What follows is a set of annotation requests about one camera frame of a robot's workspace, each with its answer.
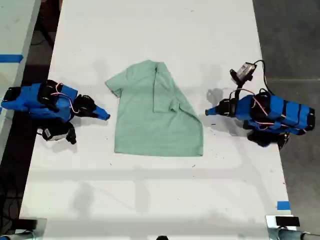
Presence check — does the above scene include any short blue tape strip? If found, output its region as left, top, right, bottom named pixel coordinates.
left=276, top=200, right=291, bottom=211

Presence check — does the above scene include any white and black small box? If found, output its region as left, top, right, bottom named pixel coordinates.
left=265, top=215, right=301, bottom=229

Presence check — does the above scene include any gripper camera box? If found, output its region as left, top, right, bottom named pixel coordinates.
left=236, top=61, right=258, bottom=82
left=40, top=124, right=71, bottom=143

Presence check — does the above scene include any white side table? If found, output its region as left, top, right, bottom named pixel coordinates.
left=0, top=0, right=42, bottom=156

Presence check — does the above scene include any camera black cable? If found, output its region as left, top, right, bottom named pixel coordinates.
left=253, top=59, right=275, bottom=96

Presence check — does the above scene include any pale green T-shirt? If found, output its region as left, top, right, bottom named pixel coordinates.
left=104, top=59, right=205, bottom=158

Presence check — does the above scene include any arm red white wire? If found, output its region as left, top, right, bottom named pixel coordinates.
left=51, top=83, right=76, bottom=116
left=251, top=96, right=277, bottom=131

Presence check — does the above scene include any gripper camera stalk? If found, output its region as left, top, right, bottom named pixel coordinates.
left=65, top=121, right=77, bottom=146
left=229, top=69, right=245, bottom=101

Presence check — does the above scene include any long blue tape strip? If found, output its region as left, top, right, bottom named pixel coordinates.
left=0, top=54, right=25, bottom=63

